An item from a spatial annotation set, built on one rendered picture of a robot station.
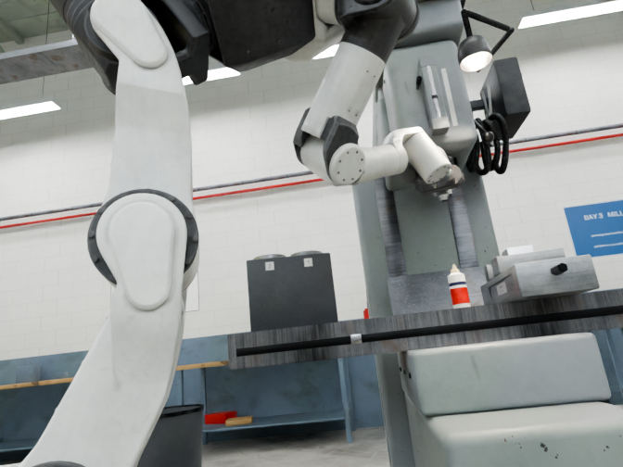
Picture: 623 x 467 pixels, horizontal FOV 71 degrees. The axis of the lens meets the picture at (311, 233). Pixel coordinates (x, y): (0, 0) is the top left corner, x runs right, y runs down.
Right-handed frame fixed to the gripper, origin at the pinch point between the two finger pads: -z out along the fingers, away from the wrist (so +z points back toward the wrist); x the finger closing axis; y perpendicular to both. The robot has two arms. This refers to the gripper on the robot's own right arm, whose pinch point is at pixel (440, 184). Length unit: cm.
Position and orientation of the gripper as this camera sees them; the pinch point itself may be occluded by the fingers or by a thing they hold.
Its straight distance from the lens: 123.2
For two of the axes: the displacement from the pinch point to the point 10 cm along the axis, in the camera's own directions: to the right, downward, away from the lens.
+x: -8.9, 2.1, 4.0
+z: -4.4, -2.1, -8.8
